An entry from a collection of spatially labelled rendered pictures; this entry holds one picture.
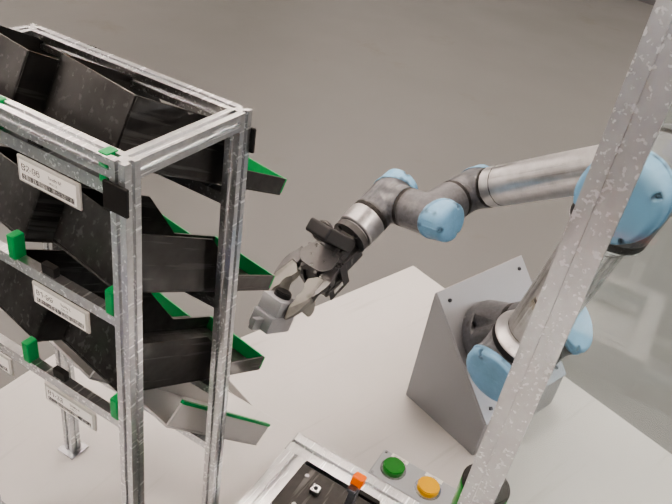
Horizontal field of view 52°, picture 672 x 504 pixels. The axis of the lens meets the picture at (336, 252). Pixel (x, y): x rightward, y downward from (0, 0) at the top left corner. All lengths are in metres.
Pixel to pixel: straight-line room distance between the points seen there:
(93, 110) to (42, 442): 0.85
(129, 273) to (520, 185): 0.73
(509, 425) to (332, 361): 1.04
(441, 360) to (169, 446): 0.57
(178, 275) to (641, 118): 0.57
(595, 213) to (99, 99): 0.49
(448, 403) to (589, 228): 1.03
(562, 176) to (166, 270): 0.66
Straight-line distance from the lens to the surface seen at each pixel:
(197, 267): 0.87
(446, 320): 1.42
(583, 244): 0.52
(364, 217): 1.24
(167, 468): 1.40
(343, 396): 1.56
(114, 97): 0.73
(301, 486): 1.25
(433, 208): 1.21
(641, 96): 0.48
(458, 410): 1.50
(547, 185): 1.20
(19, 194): 0.91
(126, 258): 0.70
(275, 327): 1.17
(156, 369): 0.93
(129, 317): 0.75
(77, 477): 1.41
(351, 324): 1.75
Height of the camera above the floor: 1.96
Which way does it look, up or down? 34 degrees down
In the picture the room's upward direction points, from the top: 10 degrees clockwise
